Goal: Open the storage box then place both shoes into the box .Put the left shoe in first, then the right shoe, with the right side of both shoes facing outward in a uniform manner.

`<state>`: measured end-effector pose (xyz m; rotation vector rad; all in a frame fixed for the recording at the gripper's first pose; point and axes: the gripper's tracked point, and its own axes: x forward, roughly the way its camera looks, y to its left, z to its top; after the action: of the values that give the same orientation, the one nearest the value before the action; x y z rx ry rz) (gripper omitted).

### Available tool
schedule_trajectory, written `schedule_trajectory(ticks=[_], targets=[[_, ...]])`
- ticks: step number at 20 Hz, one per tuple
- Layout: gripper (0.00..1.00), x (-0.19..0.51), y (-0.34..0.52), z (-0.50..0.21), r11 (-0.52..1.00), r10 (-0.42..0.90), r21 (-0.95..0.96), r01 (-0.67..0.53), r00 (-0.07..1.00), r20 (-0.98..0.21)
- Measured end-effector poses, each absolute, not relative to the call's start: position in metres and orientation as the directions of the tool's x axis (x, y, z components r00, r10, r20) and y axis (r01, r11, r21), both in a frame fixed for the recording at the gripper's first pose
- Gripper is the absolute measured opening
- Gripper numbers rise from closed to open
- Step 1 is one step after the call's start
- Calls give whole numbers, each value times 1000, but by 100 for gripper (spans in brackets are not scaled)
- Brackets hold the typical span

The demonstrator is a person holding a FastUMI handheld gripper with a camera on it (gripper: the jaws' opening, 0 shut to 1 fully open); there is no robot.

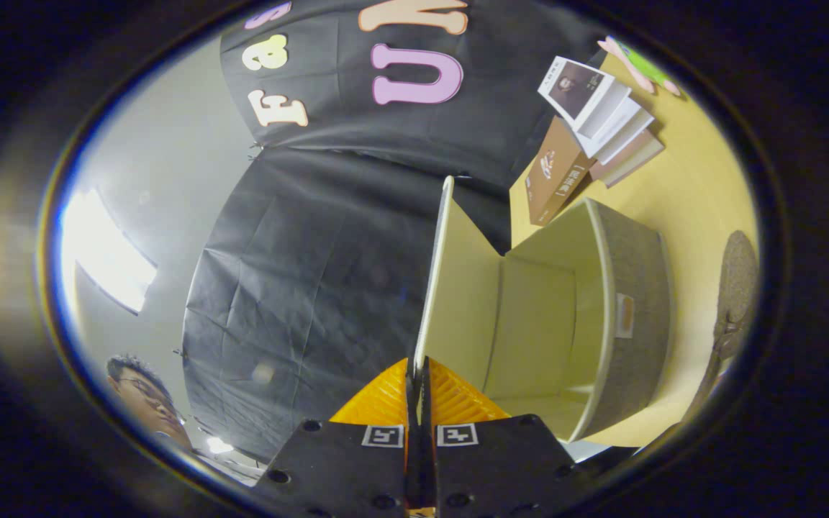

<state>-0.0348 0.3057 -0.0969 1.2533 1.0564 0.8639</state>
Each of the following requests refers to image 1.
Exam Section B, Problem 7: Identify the brown fuzzy shoe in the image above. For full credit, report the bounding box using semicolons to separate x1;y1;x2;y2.
681;230;759;425

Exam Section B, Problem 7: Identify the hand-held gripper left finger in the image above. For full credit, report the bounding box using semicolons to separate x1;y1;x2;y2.
253;358;415;518

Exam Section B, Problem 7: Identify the grey fabric storage box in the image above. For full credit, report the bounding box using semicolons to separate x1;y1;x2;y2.
414;176;674;443

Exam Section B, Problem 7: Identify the brown book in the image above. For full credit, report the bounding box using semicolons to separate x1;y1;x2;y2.
525;115;597;227

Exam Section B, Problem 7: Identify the pale pink book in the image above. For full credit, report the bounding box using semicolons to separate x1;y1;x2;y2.
591;129;666;189

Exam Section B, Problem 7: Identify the thick white book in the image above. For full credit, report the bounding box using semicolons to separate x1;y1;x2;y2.
580;101;656;166

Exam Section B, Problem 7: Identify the black backdrop cloth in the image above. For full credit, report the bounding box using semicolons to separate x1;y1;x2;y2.
183;0;602;461

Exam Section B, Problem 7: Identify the green and pink plush toy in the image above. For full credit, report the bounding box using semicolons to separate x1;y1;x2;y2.
597;35;681;96

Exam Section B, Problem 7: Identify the person's head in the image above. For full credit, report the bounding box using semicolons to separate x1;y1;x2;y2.
107;354;192;450

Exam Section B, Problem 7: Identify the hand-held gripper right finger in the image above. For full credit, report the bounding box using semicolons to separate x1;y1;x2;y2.
422;358;588;518

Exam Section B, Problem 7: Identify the ceiling light panel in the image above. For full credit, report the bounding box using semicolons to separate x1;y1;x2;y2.
62;188;158;314

